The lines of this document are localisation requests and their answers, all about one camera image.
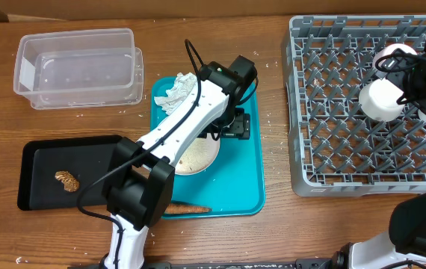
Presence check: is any pink plastic bowl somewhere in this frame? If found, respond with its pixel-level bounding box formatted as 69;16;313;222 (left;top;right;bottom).
371;43;417;72

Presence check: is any pale green bowl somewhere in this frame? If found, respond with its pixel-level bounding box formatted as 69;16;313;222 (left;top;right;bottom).
359;78;404;122

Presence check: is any large white plate with rice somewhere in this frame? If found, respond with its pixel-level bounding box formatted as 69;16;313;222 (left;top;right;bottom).
176;137;220;176

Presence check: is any brown food scrap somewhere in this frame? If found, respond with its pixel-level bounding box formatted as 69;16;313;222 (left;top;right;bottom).
55;171;80;193

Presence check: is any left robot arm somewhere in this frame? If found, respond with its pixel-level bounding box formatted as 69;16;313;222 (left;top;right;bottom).
101;56;257;268

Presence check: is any grey dishwasher rack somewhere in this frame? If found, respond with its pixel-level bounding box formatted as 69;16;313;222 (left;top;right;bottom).
282;15;426;197

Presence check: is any teal plastic serving tray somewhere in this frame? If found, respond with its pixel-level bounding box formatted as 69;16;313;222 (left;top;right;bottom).
163;95;266;220

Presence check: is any crumpled white tissue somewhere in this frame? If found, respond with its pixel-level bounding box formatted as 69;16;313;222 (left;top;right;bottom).
154;72;197;115

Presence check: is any orange carrot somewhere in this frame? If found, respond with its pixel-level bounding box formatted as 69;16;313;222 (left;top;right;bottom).
164;202;212;215

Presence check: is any black tray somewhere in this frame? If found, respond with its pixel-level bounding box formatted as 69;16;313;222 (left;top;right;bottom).
17;135;122;211

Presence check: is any clear plastic bin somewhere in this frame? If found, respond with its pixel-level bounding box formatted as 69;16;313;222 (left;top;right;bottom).
13;28;143;110

